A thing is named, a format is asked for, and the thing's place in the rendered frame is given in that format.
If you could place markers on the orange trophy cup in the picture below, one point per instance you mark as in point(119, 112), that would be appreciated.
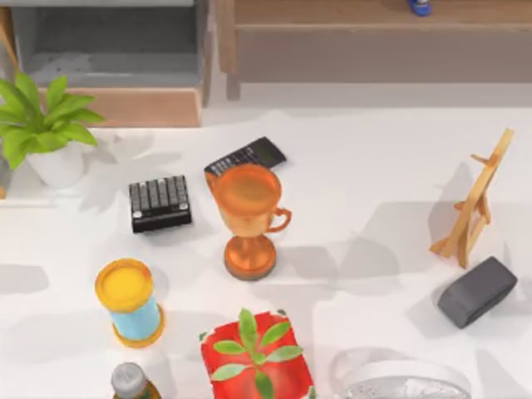
point(248, 208)

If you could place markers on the black calculator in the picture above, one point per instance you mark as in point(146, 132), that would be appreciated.
point(253, 156)

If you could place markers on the black keypad with grey keys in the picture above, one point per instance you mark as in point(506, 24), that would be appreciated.
point(160, 203)

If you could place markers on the red pot with green plant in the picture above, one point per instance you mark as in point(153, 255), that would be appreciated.
point(255, 353)

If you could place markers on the pale wooden drawer front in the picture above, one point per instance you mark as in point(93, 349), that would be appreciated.
point(133, 106)

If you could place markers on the yellow and light blue can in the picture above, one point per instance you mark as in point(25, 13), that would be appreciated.
point(129, 299)

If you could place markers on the wooden open shelf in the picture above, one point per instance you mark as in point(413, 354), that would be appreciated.
point(374, 41)

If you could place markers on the small wooden easel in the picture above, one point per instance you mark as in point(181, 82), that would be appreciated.
point(474, 208)

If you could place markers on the grey drawer inside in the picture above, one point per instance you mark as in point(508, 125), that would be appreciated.
point(112, 41)

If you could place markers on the green plant in white pot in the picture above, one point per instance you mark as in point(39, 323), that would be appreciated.
point(50, 137)

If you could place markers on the bottle with grey cap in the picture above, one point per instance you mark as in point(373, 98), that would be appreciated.
point(132, 383)

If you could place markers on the dark grey rounded box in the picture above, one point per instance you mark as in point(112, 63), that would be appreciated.
point(476, 292)

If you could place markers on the white round fan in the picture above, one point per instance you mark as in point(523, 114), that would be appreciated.
point(409, 380)

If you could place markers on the small blue object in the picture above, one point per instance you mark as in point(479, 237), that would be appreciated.
point(420, 7)

